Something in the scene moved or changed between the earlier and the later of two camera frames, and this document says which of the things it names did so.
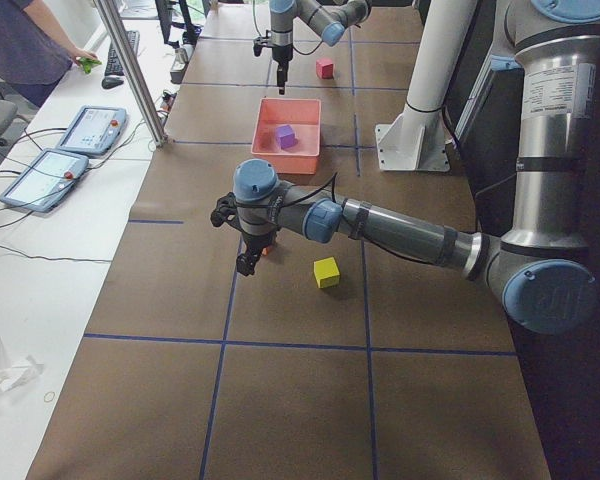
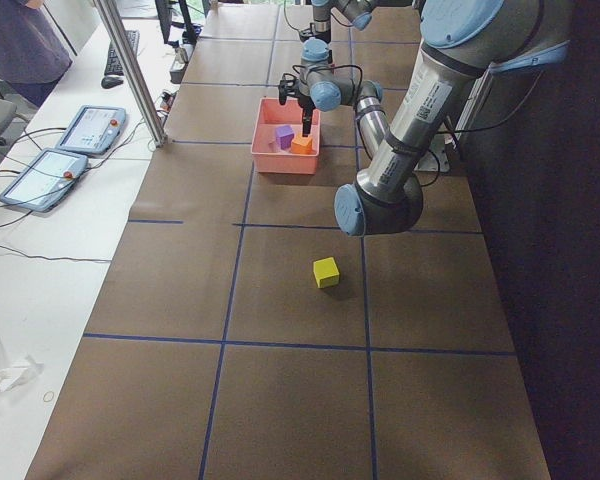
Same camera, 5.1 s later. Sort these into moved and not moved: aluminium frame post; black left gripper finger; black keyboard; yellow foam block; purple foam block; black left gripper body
Moved: black left gripper body; black left gripper finger
Not moved: black keyboard; yellow foam block; aluminium frame post; purple foam block
